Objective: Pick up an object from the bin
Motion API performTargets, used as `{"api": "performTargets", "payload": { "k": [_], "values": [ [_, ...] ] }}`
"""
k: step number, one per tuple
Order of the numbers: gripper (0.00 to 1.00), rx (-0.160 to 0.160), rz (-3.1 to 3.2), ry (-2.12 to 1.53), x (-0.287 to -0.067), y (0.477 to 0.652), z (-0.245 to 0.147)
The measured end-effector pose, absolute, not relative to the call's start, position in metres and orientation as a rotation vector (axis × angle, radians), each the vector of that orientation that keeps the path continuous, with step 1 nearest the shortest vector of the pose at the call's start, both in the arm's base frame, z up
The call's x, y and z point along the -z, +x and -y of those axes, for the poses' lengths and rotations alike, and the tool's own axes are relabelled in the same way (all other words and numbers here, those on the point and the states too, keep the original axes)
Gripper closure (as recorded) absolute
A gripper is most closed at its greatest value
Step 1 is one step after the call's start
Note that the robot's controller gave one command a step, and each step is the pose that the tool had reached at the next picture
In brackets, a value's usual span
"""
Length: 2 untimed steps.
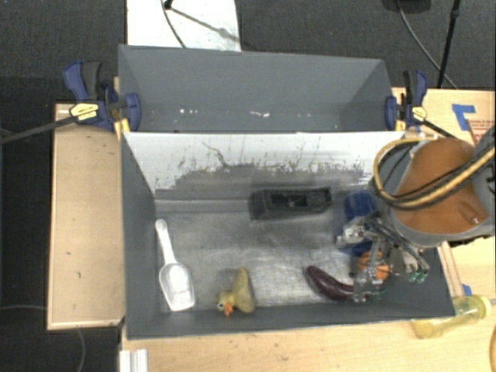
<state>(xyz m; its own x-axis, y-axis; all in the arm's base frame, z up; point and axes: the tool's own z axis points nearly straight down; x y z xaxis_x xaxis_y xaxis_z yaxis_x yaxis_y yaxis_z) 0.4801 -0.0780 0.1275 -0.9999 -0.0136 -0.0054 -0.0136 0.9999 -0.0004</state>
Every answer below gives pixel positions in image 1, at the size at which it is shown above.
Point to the blue round object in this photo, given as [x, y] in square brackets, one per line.
[358, 205]

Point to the grey metal bin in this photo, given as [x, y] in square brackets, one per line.
[240, 91]

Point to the white plastic scoop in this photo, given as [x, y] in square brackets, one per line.
[176, 285]

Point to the clear yellow plastic bottle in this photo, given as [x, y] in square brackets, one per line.
[445, 322]

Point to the pale wood flat board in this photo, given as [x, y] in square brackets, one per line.
[85, 227]

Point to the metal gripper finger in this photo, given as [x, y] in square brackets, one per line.
[365, 279]
[350, 236]

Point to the purple toy eggplant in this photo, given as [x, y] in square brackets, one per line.
[329, 285]

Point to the black rectangular box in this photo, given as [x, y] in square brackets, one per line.
[263, 207]

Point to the yellow toy duck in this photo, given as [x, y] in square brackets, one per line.
[242, 293]

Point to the orange ball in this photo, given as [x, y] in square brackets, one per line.
[364, 264]

